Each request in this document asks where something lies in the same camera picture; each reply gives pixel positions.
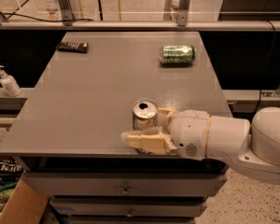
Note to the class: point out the white pump lotion bottle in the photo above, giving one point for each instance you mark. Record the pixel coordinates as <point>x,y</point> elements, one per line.
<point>9,83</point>

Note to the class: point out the drawer knob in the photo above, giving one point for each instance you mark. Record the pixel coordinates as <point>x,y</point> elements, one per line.
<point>125,191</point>
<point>130,214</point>

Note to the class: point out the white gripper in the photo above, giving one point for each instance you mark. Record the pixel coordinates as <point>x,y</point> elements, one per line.
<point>189,132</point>

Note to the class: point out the green soda can lying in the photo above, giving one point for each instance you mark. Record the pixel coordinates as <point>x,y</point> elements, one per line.
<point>177,54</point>

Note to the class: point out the dark rxbar chocolate bar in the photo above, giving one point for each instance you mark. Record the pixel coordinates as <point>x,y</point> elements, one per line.
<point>73,47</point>

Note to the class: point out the grey drawer cabinet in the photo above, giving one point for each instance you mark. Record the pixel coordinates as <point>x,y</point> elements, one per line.
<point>67,135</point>

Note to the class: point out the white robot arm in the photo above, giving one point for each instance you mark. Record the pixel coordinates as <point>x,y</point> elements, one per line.
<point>249,147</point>

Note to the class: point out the top drawer knob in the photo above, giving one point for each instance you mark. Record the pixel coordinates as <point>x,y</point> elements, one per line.
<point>125,191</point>

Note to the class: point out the brown cardboard box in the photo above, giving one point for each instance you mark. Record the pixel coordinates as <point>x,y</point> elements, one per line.
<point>25,206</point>

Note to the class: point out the lower drawer knob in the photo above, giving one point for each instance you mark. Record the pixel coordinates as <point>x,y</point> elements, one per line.
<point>130,214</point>

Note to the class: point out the dark printed bag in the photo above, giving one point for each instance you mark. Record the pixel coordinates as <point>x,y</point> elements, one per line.
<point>10,172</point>

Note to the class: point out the silver blue redbull can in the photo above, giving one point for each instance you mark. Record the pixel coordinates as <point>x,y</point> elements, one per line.
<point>145,113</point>

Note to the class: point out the metal bracket on ledge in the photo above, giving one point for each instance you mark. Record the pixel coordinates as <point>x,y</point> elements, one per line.
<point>275,93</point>

